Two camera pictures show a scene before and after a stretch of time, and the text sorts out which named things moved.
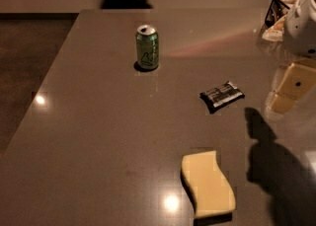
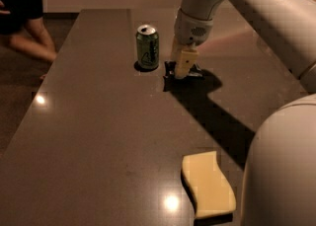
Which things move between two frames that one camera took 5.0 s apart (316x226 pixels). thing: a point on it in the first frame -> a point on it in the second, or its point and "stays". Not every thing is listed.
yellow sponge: (207, 188) stays
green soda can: (147, 45) stays
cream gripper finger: (293, 86) -> (185, 59)
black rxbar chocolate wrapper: (220, 97) -> (194, 76)
